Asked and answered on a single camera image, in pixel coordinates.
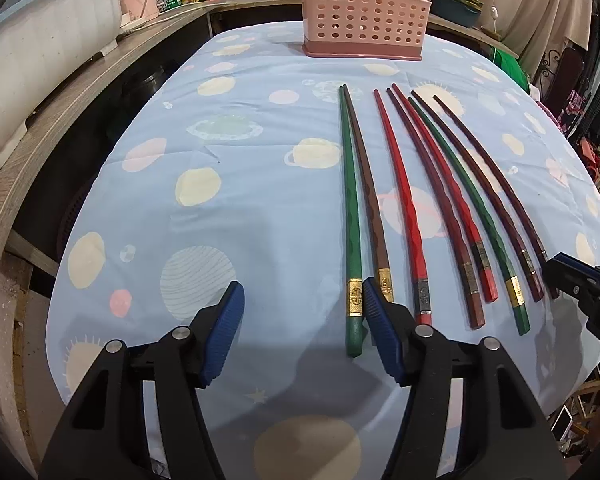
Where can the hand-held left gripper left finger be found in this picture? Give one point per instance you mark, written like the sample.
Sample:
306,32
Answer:
222,335

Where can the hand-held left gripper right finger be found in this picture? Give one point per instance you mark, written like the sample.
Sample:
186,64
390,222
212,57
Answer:
382,332

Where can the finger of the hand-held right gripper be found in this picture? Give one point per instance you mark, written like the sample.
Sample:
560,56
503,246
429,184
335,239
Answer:
570,275

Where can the maroon chopstick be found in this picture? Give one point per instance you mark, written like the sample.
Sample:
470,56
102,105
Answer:
480,175
500,180

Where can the brown chopstick with gold band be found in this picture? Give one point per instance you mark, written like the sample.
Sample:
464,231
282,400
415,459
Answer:
367,195

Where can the red chopstick with silver band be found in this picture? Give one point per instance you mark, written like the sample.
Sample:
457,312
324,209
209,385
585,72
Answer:
402,195

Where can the dark red chopstick silver band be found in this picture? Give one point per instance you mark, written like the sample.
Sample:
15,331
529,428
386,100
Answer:
437,195

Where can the red chopstick with dark band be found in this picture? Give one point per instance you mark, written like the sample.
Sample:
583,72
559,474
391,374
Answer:
442,170

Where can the pink perforated plastic basket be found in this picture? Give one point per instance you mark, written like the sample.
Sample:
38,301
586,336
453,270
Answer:
360,40

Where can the light blue printed tablecloth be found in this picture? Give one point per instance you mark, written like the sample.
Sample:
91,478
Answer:
260,185

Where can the pink floral cloth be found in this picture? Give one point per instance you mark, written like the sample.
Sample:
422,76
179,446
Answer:
572,107

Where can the dark wooden chair back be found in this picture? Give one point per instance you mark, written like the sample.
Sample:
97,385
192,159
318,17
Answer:
570,72

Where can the green plastic bag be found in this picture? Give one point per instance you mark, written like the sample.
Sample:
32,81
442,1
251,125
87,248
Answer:
510,65

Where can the wood-grain side counter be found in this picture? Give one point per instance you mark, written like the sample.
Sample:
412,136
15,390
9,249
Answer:
55,135

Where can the beige curtain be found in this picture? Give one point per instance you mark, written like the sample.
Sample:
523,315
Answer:
530,5

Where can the blue-grey bowl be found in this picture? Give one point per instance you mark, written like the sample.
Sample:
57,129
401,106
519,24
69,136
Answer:
455,14

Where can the white dish box blue lid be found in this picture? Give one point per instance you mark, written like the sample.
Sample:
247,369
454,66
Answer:
40,60

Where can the wooden desk with grey top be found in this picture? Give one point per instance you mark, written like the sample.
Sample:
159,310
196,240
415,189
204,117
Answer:
260,2

